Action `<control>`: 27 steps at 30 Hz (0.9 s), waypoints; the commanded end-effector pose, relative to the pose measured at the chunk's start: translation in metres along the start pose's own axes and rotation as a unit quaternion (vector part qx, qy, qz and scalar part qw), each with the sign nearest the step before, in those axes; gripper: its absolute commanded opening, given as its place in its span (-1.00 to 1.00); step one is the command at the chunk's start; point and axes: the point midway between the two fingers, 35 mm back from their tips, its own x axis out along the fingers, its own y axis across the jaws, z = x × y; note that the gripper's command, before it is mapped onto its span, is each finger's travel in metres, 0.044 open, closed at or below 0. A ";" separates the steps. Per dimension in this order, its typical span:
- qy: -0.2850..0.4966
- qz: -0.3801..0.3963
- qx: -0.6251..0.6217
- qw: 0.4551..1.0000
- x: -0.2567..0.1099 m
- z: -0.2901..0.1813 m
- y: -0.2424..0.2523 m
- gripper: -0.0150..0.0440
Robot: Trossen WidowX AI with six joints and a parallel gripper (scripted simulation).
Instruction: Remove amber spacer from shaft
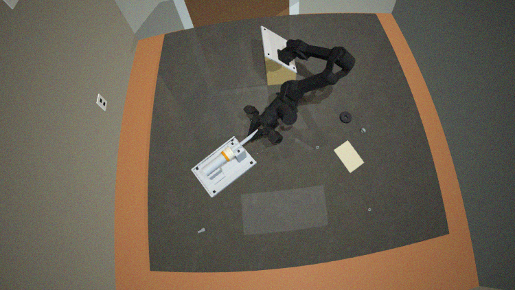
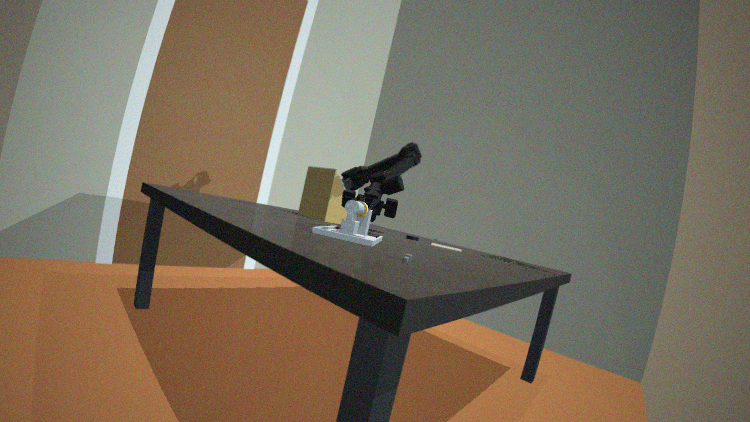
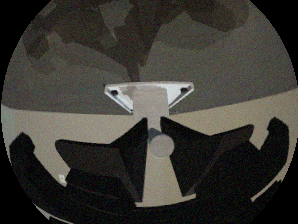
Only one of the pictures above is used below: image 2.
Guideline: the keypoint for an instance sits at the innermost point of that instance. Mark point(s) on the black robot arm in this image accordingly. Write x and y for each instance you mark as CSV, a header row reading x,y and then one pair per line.
x,y
389,181

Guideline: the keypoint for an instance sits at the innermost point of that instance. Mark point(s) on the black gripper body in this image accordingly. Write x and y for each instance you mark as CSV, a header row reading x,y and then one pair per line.
x,y
371,193

